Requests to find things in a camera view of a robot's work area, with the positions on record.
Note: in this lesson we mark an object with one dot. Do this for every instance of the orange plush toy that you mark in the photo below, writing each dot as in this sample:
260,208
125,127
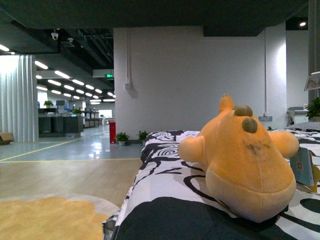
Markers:
245,165

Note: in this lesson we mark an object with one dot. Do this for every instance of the small potted plant right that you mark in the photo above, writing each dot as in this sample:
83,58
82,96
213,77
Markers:
142,135

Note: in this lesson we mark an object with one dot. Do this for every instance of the small potted plant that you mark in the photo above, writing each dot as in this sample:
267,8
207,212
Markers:
142,135
121,138

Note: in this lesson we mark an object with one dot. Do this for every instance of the small potted plant left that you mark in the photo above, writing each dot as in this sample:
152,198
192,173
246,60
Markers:
121,138

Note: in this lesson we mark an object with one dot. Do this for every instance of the red fire extinguisher cabinet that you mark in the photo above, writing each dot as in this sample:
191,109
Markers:
112,132

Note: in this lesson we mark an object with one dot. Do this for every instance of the black white patterned bed cover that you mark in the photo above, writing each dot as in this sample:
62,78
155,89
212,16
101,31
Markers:
169,200

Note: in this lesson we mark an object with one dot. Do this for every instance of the dark reception counter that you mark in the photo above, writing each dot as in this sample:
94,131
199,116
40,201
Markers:
50,126

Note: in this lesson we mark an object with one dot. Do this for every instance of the white pleated curtain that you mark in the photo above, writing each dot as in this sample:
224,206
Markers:
18,98

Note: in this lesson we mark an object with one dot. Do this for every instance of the yellow round rug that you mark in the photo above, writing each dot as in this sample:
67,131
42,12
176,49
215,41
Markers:
54,217

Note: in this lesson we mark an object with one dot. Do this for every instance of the teal hang tag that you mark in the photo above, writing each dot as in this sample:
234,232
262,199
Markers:
301,164

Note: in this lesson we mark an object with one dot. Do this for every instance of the large potted plant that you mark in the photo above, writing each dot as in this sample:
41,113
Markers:
313,109

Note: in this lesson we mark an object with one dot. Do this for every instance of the cardboard box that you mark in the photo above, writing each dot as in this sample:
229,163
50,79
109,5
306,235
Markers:
6,138

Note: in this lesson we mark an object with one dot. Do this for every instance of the wall power outlet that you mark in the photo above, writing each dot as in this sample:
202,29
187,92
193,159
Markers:
265,118

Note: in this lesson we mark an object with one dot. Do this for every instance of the white dome security camera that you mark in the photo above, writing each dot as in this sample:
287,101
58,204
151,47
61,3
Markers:
55,35

